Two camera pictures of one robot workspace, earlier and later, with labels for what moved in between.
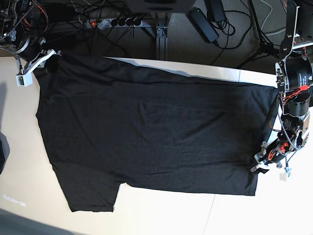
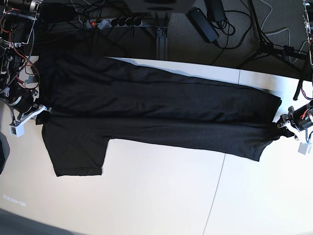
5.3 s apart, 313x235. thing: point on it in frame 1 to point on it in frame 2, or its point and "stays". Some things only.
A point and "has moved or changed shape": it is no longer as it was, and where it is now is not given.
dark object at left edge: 5,151 stays
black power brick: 203,24 stays
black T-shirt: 107,123 has moved or changed shape
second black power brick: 215,11 stays
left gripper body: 31,50 to 22,102
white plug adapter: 104,23 stays
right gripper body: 274,152 to 301,118
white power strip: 100,24 stays
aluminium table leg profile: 161,42 stays
